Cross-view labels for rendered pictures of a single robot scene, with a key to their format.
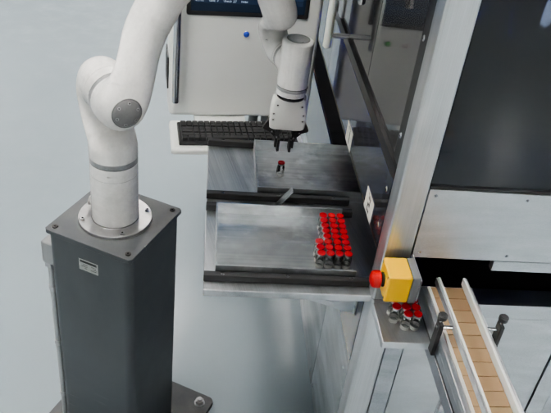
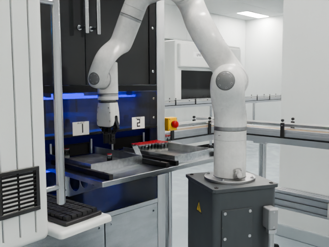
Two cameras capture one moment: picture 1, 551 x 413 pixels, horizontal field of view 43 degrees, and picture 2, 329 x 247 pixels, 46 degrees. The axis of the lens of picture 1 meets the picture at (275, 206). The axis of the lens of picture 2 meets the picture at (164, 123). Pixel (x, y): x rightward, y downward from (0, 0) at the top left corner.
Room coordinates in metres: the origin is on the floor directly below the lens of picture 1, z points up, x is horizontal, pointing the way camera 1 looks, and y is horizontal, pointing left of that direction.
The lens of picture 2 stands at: (2.55, 1.40, 1.21)
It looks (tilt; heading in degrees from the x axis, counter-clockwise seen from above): 6 degrees down; 232
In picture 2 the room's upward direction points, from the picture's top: straight up
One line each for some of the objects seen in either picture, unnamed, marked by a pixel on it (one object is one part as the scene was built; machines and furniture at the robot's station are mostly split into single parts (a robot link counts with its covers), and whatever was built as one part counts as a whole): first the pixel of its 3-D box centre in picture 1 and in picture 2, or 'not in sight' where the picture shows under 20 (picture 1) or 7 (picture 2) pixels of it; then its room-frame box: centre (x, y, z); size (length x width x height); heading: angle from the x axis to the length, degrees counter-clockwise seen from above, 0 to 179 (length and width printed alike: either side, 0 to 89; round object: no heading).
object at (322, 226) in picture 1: (325, 239); (151, 147); (1.44, -0.14, 0.90); 0.18 x 0.02 x 0.05; 8
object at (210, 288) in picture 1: (292, 210); (133, 160); (1.60, -0.05, 0.87); 0.70 x 0.48 x 0.02; 8
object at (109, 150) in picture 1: (107, 109); (229, 97); (1.50, 0.43, 1.16); 0.19 x 0.12 x 0.24; 34
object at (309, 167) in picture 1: (312, 170); (93, 158); (1.78, -0.09, 0.90); 0.34 x 0.26 x 0.04; 98
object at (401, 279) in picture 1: (398, 279); (168, 123); (1.21, -0.29, 1.00); 0.08 x 0.07 x 0.07; 98
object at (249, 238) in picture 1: (282, 240); (167, 151); (1.43, -0.03, 0.90); 0.34 x 0.26 x 0.04; 98
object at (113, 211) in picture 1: (114, 189); (229, 154); (1.48, 0.41, 0.95); 0.19 x 0.19 x 0.18
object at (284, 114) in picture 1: (288, 110); (108, 112); (1.75, 0.00, 1.10); 0.10 x 0.08 x 0.11; 98
